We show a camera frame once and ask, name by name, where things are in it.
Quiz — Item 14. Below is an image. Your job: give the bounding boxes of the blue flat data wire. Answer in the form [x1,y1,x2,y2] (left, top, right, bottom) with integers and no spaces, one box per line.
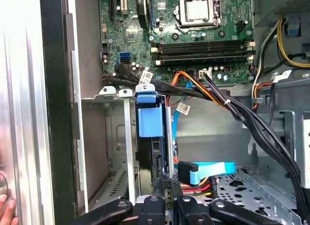
[172,79,237,192]

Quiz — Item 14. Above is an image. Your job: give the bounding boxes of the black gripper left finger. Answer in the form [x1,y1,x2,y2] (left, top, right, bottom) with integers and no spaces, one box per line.
[66,178,166,225]

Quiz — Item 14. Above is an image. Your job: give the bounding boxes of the green motherboard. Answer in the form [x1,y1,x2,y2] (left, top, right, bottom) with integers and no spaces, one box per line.
[98,0,257,85]

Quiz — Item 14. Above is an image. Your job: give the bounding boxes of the black graphics card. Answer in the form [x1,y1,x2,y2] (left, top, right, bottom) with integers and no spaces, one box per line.
[135,0,150,29]

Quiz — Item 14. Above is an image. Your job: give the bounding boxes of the black expansion slot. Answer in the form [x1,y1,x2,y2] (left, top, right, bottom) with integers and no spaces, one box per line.
[109,0,117,18]

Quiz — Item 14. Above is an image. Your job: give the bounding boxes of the person's hand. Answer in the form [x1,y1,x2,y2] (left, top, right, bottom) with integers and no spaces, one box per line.
[0,193,19,225]

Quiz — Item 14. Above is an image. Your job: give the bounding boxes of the yellow wires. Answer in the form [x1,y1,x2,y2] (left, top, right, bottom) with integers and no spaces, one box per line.
[277,18,310,69]

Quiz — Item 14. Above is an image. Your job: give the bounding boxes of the metal optical drive cage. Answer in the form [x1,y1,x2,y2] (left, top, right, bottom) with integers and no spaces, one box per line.
[251,78,310,225]

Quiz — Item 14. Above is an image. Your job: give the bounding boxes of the orange wires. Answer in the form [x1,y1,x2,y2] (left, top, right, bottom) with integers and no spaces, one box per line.
[170,71,230,109]

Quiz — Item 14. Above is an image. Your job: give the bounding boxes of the black plug power wire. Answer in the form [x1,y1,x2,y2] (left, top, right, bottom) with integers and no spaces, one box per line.
[178,176,220,197]

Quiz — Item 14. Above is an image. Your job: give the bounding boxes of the silver CPU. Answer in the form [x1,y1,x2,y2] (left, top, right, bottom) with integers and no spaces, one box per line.
[185,0,211,20]

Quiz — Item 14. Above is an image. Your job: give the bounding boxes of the CPU socket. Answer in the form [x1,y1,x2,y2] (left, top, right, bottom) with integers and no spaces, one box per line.
[173,0,223,34]

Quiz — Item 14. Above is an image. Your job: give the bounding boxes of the white grey wires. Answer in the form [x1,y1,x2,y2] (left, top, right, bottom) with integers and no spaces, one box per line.
[251,29,279,87]

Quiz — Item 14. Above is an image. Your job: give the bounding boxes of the black RAM slot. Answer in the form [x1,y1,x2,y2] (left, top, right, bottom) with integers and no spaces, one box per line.
[151,39,255,54]
[151,53,255,68]

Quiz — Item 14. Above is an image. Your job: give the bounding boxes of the hard disk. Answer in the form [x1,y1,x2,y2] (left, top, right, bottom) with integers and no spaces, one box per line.
[134,84,179,201]

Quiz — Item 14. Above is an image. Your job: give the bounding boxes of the black cable bundle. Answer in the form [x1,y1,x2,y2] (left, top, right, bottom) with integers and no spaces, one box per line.
[101,64,310,225]

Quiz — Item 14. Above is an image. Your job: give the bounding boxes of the black open PC case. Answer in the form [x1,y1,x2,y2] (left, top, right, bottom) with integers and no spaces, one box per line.
[40,0,310,225]

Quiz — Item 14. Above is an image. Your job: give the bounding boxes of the grey power supply unit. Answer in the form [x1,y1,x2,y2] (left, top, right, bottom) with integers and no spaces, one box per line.
[253,0,310,29]

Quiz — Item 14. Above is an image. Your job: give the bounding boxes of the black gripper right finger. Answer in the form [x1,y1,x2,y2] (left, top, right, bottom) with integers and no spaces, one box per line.
[170,181,282,225]

